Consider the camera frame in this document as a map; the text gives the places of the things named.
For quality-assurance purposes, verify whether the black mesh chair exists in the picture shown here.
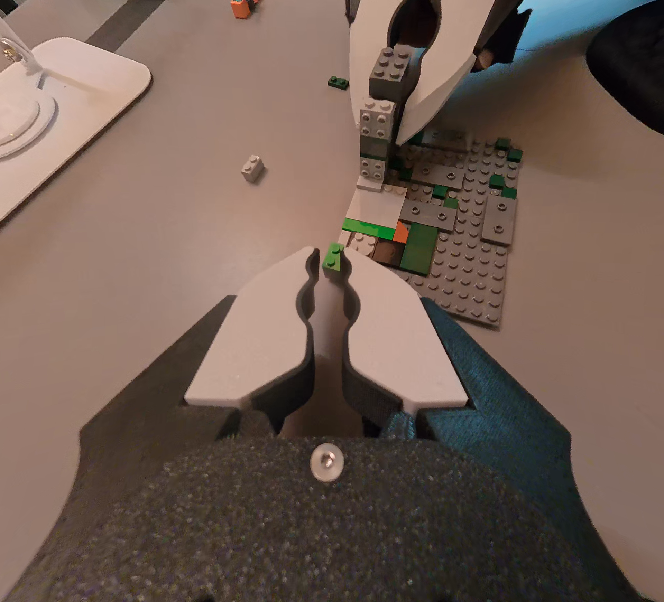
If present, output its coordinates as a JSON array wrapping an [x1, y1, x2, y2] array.
[[586, 5, 664, 136]]

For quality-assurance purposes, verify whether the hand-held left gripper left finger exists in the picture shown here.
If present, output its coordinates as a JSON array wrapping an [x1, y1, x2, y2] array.
[[184, 247, 320, 434]]

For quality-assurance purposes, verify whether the white flat stand base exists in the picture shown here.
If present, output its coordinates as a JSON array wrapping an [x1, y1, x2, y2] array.
[[0, 37, 152, 223]]

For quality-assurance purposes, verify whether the small green toy brick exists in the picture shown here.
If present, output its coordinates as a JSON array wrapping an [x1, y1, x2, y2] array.
[[322, 243, 345, 281]]

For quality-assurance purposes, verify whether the dark grey square toy brick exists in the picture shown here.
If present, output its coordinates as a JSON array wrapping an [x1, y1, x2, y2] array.
[[369, 45, 416, 100]]

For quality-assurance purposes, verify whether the grey toy brick baseplate build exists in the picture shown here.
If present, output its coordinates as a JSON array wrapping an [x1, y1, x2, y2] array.
[[338, 96, 524, 328]]

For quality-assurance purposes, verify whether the white round stand foot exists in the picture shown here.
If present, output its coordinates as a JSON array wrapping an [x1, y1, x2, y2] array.
[[0, 11, 57, 159]]

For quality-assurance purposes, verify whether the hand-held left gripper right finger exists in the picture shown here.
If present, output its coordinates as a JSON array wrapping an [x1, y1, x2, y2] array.
[[340, 248, 470, 432]]

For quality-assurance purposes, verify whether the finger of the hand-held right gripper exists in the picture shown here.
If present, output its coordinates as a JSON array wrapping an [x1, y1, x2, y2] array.
[[394, 0, 518, 147], [345, 0, 423, 128]]

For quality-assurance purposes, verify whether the grey desk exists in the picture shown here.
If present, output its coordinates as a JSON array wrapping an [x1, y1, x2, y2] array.
[[0, 0, 664, 582]]

